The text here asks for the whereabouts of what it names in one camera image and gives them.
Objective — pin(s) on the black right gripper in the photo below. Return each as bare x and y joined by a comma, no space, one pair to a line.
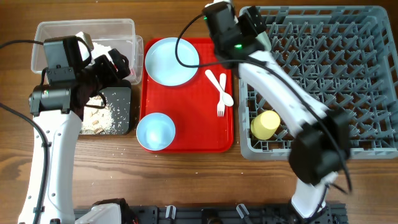
244,23

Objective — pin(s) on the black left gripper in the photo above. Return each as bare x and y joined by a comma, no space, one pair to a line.
112,76

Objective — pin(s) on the green bowl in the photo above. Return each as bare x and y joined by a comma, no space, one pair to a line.
264,39

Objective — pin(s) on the rice and nutshell leftovers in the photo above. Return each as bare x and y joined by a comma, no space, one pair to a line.
102,116

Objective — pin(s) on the light blue plate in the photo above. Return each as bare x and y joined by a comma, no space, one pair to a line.
162,66

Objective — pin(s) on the light blue small bowl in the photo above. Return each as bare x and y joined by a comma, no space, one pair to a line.
155,131

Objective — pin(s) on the white plastic spoon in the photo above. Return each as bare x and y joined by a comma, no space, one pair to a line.
226,98

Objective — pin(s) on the yellow cup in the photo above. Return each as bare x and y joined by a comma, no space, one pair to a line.
265,125

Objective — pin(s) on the white tissue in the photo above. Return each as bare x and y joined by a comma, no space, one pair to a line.
100,49

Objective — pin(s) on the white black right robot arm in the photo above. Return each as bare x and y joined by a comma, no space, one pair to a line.
321,145

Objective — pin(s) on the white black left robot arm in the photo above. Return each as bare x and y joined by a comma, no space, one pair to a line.
70,79

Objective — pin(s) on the black waste tray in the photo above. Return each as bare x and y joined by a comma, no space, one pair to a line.
119,107

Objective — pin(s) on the clear plastic waste bin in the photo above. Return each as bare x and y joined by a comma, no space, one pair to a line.
117,33

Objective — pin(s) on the grey dishwasher rack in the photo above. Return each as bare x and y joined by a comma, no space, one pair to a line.
345,57

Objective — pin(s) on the red serving tray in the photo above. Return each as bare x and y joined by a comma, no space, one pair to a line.
192,105

